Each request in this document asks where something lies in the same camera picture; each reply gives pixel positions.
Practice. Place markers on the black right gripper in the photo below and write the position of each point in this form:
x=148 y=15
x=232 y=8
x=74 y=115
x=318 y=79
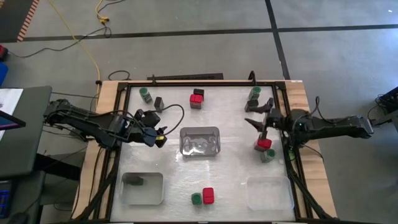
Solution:
x=275 y=119

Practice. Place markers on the grey side desk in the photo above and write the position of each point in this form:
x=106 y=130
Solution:
x=31 y=140

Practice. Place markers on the green-lidded oregano glass jar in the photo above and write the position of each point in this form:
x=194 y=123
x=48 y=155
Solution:
x=256 y=91
x=144 y=92
x=271 y=153
x=196 y=198

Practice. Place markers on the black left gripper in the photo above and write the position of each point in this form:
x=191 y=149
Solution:
x=150 y=137

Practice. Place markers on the white plastic bin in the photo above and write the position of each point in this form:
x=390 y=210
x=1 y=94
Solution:
x=152 y=193

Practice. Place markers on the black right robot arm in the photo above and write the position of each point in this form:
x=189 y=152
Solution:
x=335 y=126

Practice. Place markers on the clear plastic bin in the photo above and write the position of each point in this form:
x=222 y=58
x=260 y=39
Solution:
x=270 y=196

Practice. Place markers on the white paper sheet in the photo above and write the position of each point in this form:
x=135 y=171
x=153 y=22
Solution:
x=11 y=99

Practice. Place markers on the black frame clamp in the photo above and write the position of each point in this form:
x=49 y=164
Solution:
x=252 y=77

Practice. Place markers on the red-lidded smoked paprika tin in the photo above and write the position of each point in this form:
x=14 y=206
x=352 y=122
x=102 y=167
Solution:
x=196 y=99
x=208 y=195
x=264 y=143

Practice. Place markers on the black floor bar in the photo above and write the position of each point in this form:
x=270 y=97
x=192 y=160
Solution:
x=186 y=76

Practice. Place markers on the red object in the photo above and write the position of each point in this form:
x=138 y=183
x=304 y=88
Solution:
x=3 y=53

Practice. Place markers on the dark tablet screen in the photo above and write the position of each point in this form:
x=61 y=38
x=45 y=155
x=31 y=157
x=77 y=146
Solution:
x=9 y=123

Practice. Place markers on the grey translucent plastic bin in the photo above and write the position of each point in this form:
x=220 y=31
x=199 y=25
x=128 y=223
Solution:
x=200 y=141

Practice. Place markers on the blue object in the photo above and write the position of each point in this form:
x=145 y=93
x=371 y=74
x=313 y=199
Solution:
x=3 y=73

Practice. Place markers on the black table frame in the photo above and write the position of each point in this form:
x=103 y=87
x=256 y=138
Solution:
x=202 y=84

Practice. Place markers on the black mat striped edge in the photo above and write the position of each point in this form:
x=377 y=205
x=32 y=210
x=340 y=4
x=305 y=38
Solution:
x=12 y=18

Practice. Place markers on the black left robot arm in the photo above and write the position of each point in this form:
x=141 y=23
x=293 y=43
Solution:
x=93 y=123

